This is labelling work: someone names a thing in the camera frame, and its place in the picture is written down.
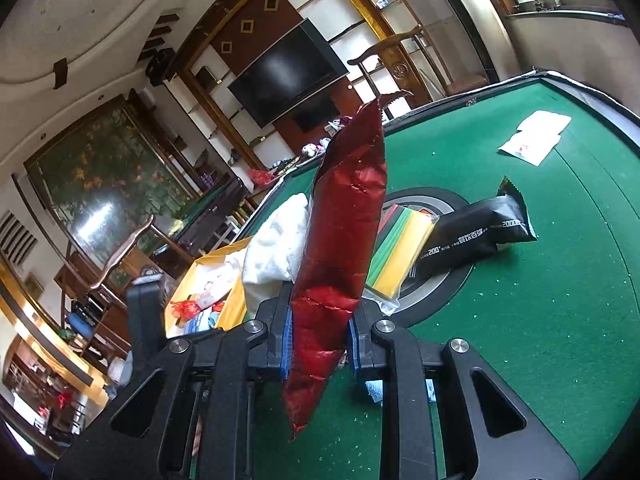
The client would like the black flat television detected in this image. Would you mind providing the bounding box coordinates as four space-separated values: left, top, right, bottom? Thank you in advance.
227 17 350 129

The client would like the wooden chair with round emblem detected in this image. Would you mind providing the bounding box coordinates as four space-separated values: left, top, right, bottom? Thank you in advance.
346 24 488 111
60 214 198 313

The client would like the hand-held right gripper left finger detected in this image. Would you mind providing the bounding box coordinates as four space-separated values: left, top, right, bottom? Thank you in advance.
52 284 295 480

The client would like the yellow cardboard box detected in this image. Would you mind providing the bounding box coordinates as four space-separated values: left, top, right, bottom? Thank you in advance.
165 237 252 342

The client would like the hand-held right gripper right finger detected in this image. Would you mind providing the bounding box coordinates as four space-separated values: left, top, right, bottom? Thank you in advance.
347 299 582 480

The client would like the large floral wall painting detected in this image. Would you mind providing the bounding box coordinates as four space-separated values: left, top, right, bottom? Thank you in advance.
25 95 202 286

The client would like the black foil pack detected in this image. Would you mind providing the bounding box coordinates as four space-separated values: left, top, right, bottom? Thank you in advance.
415 176 539 279

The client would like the light blue cloth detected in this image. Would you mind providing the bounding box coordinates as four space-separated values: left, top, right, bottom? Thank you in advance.
365 379 436 407

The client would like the white towel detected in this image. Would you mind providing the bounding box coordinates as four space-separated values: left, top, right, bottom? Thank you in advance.
241 192 311 287

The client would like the dark folding game table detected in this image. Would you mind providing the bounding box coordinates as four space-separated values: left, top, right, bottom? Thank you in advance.
175 172 248 257

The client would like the multicoloured cloth pack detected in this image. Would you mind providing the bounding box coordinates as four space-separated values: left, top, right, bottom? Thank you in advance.
364 202 441 317

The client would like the red foil bag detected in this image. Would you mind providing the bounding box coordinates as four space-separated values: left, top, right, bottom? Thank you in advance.
280 91 414 442

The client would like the wooden wall shelf unit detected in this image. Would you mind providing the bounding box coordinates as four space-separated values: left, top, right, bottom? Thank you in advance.
170 0 451 171

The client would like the black wall-mounted device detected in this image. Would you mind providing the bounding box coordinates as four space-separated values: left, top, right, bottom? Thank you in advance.
145 49 177 87

